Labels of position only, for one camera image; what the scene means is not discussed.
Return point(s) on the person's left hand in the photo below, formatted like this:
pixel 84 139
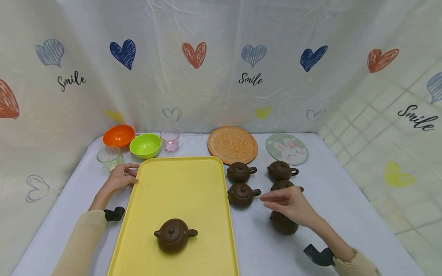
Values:
pixel 115 182

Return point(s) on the person's right hand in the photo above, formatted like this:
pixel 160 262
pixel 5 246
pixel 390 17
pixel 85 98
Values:
pixel 293 205

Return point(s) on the person's right index finger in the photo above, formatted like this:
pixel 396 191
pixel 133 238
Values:
pixel 273 197

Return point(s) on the person's right fingers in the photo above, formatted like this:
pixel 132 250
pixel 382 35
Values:
pixel 283 190

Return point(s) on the person's left thumb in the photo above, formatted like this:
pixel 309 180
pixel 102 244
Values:
pixel 130 182

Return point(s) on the person's left fingers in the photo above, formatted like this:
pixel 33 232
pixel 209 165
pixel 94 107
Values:
pixel 131 168

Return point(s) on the person's right thumb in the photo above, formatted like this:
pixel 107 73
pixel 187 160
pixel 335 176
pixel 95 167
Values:
pixel 272 206

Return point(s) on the person's right forearm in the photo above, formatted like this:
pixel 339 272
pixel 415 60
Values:
pixel 340 249

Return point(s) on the person's left forearm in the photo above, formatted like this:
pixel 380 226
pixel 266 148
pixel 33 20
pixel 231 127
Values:
pixel 81 241

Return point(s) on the brown clay teapot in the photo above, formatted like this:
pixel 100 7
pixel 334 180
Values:
pixel 241 195
pixel 283 185
pixel 172 237
pixel 284 227
pixel 239 172
pixel 280 171

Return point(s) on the clear glass cup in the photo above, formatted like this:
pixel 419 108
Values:
pixel 109 158

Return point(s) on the green plastic bowl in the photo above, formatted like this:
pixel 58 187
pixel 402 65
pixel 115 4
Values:
pixel 145 145

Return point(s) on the black wrist band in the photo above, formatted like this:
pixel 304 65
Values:
pixel 115 214
pixel 319 256

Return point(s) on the orange plastic bowl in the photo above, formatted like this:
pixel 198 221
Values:
pixel 118 136

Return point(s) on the round rabbit print mat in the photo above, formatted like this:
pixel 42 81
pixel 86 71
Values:
pixel 287 149

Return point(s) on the pink glass cup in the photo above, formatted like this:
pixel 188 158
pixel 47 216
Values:
pixel 170 141

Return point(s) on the yellow rectangular tray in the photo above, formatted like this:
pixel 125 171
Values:
pixel 179 191

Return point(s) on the orange round mat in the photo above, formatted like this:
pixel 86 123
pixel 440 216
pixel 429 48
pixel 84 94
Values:
pixel 232 145

